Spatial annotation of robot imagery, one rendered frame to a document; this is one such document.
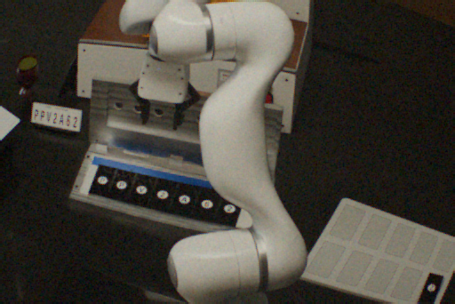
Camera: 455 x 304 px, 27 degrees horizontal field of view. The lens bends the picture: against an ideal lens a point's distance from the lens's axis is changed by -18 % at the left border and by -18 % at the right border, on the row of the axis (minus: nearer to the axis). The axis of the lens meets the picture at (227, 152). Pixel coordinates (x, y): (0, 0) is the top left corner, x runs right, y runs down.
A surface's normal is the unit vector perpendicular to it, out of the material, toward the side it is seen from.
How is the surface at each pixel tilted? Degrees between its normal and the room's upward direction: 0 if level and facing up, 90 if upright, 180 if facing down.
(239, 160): 62
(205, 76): 90
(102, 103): 81
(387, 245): 0
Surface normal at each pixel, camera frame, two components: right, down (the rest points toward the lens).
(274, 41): 0.27, 0.22
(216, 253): 0.10, -0.52
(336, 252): 0.05, -0.73
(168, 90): -0.21, 0.48
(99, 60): -0.22, 0.66
